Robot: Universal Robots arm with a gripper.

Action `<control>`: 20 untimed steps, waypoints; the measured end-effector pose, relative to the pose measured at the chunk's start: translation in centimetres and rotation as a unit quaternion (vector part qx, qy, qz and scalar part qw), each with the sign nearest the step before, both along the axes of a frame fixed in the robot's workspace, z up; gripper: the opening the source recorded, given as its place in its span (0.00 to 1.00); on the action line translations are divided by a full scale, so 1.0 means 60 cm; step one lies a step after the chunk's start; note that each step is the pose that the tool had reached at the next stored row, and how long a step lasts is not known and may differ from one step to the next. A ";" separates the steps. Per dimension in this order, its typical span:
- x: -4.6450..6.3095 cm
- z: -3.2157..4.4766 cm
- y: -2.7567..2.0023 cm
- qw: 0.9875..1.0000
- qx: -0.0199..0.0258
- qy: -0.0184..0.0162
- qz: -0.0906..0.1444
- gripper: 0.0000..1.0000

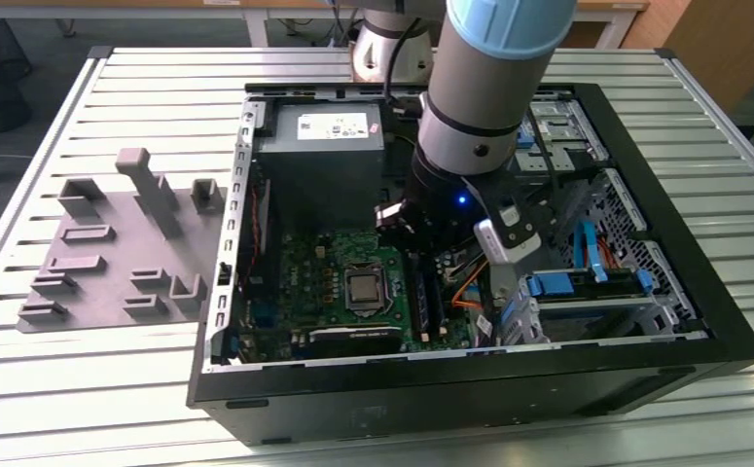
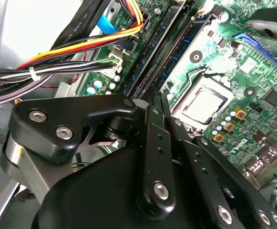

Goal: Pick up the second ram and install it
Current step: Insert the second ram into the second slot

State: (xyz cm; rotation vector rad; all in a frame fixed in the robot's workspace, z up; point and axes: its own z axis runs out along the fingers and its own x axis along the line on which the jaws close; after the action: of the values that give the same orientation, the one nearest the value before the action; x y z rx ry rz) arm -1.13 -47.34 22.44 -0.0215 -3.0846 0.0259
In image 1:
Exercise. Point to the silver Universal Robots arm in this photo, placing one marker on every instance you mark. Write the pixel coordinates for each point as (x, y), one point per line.
(481, 97)

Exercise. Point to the black RAM slot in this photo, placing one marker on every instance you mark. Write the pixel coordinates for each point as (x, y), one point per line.
(409, 301)

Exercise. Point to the silver CPU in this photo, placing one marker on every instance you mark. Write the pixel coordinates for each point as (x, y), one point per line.
(363, 289)

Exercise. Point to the grey power supply unit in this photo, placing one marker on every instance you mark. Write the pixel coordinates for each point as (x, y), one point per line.
(318, 180)

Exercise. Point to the blue drive bay latch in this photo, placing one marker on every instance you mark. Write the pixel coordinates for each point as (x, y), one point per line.
(525, 138)

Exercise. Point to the green motherboard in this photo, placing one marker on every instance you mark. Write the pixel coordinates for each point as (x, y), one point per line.
(305, 253)

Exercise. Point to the CPU socket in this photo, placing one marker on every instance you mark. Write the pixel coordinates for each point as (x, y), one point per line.
(366, 307)

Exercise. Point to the hard disk in blue carrier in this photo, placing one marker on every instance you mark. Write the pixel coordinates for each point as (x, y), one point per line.
(552, 284)

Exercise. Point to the metal drive cage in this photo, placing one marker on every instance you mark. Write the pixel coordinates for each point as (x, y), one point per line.
(578, 129)

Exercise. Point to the black graphics card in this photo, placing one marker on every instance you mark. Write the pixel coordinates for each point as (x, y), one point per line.
(350, 340)

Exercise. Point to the metal disk bay cage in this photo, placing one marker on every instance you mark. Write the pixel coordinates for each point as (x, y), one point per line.
(600, 304)

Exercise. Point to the black PC case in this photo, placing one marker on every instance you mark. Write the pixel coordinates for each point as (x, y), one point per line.
(481, 394)

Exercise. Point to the grey parts rack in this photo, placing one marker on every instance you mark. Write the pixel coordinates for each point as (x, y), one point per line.
(123, 228)

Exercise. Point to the wooden cabinet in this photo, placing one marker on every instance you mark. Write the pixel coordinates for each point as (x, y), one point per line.
(726, 48)

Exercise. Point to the black camera bracket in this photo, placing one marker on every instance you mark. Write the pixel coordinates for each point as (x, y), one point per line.
(493, 194)

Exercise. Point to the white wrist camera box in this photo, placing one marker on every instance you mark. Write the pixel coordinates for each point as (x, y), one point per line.
(490, 240)

